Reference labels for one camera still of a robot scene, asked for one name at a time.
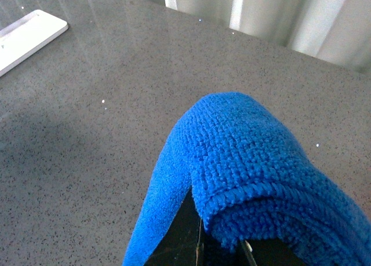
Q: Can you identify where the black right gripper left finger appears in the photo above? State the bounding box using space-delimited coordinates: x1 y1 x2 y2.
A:
143 187 205 266

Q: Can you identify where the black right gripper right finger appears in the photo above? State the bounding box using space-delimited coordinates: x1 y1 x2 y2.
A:
239 239 305 266

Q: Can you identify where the blue microfiber cloth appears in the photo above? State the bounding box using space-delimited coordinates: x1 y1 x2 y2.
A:
123 92 370 265

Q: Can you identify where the white pleated curtain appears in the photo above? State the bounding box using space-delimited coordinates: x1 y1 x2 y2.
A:
149 0 370 74

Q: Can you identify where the white towel rack base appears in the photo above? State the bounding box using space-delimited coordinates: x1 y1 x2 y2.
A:
1 9 68 75

